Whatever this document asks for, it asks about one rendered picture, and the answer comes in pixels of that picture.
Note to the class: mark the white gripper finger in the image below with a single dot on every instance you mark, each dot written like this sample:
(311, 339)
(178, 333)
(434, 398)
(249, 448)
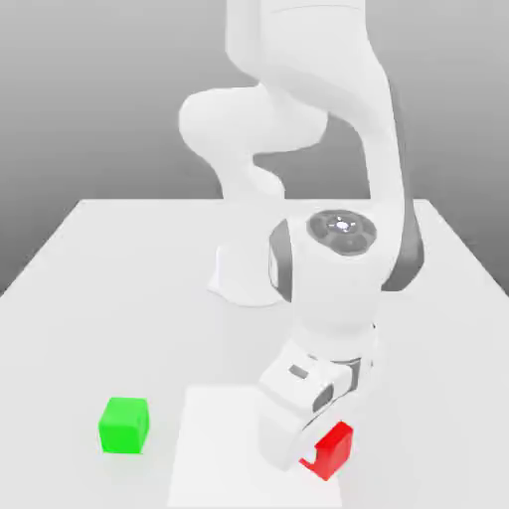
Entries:
(308, 445)

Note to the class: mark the small green cube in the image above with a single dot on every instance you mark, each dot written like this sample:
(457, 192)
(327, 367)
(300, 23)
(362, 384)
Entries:
(123, 427)

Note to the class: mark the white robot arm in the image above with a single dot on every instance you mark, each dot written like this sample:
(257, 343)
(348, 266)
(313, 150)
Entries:
(338, 278)

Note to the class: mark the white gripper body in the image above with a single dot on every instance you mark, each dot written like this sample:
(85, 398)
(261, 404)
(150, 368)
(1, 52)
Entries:
(278, 437)

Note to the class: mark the small red cube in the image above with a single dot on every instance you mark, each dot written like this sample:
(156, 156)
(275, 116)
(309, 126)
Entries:
(334, 453)

